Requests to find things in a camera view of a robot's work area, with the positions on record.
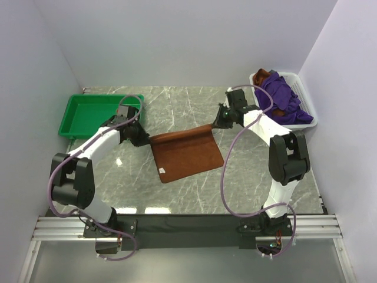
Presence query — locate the brown towel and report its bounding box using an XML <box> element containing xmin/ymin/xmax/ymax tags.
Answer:
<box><xmin>253</xmin><ymin>68</ymin><xmax>285</xmax><ymax>117</ymax></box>
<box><xmin>150</xmin><ymin>124</ymin><xmax>224</xmax><ymax>183</ymax></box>

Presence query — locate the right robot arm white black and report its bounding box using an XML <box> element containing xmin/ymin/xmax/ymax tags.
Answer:
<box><xmin>212</xmin><ymin>87</ymin><xmax>310</xmax><ymax>235</ymax></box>

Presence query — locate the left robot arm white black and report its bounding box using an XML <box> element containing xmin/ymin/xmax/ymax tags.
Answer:
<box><xmin>48</xmin><ymin>104</ymin><xmax>150</xmax><ymax>237</ymax></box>

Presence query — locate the brown towel in basket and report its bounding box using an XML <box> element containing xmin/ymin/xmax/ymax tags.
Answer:
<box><xmin>253</xmin><ymin>68</ymin><xmax>285</xmax><ymax>117</ymax></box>

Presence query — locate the purple towel in basket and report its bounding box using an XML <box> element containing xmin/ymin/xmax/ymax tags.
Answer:
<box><xmin>261</xmin><ymin>72</ymin><xmax>313</xmax><ymax>125</ymax></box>

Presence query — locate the green plastic tray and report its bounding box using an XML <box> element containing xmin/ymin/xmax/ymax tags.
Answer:
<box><xmin>58</xmin><ymin>94</ymin><xmax>144</xmax><ymax>140</ymax></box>

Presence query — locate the white plastic basket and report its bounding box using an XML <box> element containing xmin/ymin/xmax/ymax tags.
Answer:
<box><xmin>250</xmin><ymin>70</ymin><xmax>317</xmax><ymax>130</ymax></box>

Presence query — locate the black base bar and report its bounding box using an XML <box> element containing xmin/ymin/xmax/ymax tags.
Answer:
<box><xmin>83</xmin><ymin>213</ymin><xmax>294</xmax><ymax>255</ymax></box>

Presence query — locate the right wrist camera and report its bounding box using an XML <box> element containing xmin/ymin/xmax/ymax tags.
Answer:
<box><xmin>223</xmin><ymin>87</ymin><xmax>235</xmax><ymax>108</ymax></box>

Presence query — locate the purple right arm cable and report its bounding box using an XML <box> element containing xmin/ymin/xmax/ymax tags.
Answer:
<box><xmin>220</xmin><ymin>84</ymin><xmax>296</xmax><ymax>259</ymax></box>

